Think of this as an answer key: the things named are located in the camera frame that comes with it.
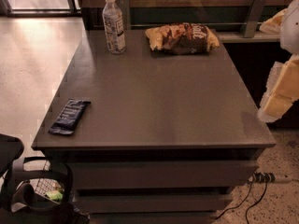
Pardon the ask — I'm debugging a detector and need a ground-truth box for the black bag with handles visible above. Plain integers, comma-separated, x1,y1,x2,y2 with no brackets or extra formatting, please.
1,157,90,224

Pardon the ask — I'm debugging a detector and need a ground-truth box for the black chair edge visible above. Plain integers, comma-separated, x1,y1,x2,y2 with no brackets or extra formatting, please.
0,134,24,175

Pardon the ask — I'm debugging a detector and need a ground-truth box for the wire mesh basket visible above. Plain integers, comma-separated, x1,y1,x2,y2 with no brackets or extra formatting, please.
30,161,64,203

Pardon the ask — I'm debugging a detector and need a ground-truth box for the white power strip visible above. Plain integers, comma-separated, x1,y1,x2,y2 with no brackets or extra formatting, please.
249,173,292,184

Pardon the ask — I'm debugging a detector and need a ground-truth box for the clear plastic water bottle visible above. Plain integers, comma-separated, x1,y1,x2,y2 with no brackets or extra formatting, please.
102,0,126,54

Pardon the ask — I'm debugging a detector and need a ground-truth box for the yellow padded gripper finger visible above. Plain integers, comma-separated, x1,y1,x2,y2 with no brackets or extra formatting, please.
257,55,299,123
259,9,286,35

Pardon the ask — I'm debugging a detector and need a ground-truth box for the grey drawer cabinet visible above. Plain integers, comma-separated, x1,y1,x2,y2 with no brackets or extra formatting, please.
33,30,275,224

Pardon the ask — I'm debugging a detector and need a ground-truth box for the blue rxbar blueberry wrapper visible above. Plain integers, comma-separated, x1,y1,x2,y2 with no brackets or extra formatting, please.
49,99,91,135

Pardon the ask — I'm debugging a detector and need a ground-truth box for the black power cable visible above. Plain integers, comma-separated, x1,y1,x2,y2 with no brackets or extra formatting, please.
214,180,255,221
244,181,269,224

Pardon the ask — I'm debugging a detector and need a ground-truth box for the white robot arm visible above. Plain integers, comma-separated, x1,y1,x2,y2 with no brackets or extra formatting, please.
257,0,299,123

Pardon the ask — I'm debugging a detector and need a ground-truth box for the brown chip bag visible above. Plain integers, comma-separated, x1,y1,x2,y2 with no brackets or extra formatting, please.
145,22,220,55

